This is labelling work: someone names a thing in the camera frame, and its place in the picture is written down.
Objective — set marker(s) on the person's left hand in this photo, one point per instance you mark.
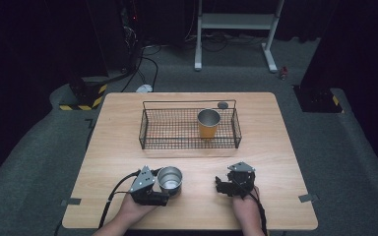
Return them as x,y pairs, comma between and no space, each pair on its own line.
134,209

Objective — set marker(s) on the small round grey cap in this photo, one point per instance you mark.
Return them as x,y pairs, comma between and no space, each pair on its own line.
222,105

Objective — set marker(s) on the black equipment rack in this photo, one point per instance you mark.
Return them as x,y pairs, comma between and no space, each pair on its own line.
118,36

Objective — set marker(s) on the white metal stand frame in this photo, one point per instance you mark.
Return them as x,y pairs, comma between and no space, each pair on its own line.
236,21

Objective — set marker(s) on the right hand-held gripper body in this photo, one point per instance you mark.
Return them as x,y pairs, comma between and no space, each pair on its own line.
242,178

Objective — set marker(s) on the grey tape piece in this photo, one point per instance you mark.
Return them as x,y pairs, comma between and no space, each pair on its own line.
308,198
72,201

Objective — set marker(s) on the silver metal cup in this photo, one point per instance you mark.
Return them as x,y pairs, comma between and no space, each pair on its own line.
170,179

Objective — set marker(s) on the small red object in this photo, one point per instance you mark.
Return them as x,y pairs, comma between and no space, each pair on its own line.
283,72

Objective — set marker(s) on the orange metal cup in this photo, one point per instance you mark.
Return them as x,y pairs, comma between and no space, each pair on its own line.
208,124

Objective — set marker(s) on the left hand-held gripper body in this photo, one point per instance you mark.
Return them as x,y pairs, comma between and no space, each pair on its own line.
144,185

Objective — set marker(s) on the black yellow striped stand base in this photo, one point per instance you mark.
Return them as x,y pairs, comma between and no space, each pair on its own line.
85,96
318,98

